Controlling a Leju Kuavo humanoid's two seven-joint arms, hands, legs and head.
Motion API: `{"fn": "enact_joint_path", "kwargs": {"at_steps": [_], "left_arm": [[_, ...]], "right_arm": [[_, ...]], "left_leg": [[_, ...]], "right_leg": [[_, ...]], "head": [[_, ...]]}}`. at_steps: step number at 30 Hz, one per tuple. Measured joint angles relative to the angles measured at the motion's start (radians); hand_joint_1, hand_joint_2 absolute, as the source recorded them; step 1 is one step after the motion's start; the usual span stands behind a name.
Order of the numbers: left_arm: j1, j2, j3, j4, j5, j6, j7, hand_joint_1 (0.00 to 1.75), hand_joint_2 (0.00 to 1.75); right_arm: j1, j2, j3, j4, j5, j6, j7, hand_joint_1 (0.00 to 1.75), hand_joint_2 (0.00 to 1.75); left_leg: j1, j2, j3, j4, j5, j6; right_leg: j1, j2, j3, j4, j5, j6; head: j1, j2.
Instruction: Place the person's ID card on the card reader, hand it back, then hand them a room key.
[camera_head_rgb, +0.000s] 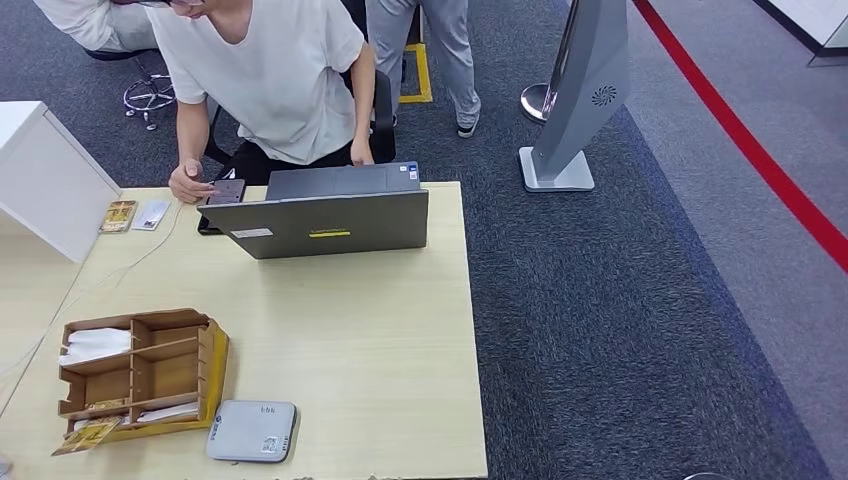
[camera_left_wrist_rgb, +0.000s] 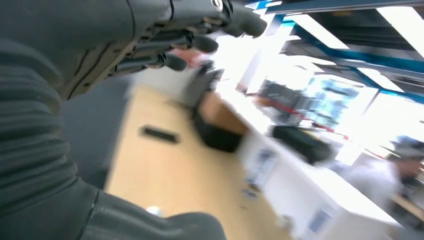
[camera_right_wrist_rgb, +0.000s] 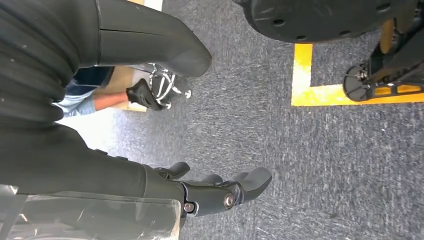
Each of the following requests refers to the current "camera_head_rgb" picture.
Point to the standing person in grey trousers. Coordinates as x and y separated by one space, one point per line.
450 46

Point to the white cabinet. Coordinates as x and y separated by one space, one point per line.
40 159

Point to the white folded cloth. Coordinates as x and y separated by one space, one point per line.
96 344

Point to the person's right hand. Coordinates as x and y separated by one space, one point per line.
189 180

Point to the seated person in pale clothes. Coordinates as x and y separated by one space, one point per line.
99 26

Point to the gold key card stack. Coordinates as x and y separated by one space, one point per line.
86 435

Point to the round grey object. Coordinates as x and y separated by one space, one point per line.
705 477

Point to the grey card reader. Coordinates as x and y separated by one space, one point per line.
252 430

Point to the white ID card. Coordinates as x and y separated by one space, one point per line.
151 215

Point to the black smartphone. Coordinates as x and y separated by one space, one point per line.
226 192

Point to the chrome swivel stool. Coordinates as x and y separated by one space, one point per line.
151 94

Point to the white counter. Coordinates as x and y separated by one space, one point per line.
815 20

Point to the gold room key card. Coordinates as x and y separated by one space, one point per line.
119 216

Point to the person in white shirt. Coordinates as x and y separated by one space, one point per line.
265 73

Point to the black office chair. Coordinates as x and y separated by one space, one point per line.
384 126

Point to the person's right forearm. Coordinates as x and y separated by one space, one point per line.
192 142

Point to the grey kiosk stand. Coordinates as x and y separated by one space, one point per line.
580 86

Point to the brown wooden organizer box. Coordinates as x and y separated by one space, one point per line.
166 371

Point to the chrome stanchion post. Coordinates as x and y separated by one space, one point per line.
531 102

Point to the grey laptop with yellow sticker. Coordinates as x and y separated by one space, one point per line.
324 225

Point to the white card stack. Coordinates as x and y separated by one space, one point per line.
169 412

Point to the person's left hand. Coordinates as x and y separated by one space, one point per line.
362 154

